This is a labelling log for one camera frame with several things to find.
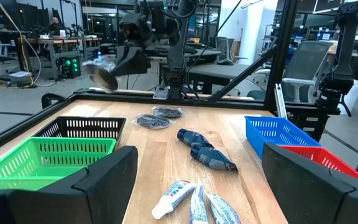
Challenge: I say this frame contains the dark blue toiletry tube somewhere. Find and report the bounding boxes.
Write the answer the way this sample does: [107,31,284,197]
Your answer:
[177,128,214,149]
[190,144,239,172]

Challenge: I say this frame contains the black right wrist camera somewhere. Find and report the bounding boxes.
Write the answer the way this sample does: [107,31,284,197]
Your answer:
[119,12,151,41]

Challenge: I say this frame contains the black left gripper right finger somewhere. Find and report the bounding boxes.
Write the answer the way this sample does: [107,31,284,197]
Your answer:
[262,142,358,224]

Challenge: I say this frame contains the blue plastic basket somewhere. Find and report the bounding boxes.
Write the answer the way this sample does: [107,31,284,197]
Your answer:
[244,115,322,159]

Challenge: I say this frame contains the black item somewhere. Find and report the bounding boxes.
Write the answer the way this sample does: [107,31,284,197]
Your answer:
[131,113,175,130]
[81,55,120,93]
[152,105,185,119]

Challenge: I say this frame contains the black control box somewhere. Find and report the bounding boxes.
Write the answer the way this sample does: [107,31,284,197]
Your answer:
[286,105,331,142]

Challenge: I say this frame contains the grey mesh office chair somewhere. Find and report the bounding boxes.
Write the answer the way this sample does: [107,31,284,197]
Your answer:
[247,40,335,104]

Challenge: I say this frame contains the white travel toothpaste tube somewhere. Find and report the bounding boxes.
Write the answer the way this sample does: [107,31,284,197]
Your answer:
[151,179,198,220]
[190,183,209,224]
[205,191,242,224]

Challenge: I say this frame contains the dark grey office table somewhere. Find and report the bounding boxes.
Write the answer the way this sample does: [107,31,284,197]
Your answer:
[187,62,262,95]

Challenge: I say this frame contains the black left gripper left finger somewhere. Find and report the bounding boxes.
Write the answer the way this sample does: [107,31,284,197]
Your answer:
[0,145,139,224]

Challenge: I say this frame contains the black plastic basket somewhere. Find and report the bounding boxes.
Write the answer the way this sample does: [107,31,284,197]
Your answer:
[33,116,127,147]

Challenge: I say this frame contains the yellow hanging cable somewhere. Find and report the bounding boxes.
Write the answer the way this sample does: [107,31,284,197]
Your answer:
[0,0,43,90]

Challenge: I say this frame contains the green plastic basket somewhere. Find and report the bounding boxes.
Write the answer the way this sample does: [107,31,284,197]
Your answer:
[0,136,117,191]

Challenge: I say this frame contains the person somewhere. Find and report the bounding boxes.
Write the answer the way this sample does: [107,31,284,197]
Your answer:
[48,17,63,35]

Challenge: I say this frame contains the black aluminium table frame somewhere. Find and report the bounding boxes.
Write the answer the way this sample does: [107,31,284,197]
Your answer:
[0,0,341,158]

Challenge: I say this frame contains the red plastic basket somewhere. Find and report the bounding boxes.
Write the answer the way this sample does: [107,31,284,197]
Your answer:
[280,145,358,185]

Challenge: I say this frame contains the computer tower with green lights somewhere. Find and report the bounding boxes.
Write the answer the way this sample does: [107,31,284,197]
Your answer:
[59,55,82,79]

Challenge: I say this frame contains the wooden top workbench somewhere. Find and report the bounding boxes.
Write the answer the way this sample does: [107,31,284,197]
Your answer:
[17,36,103,78]

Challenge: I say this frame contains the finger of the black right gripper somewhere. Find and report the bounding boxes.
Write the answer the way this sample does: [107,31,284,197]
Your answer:
[109,45,152,77]

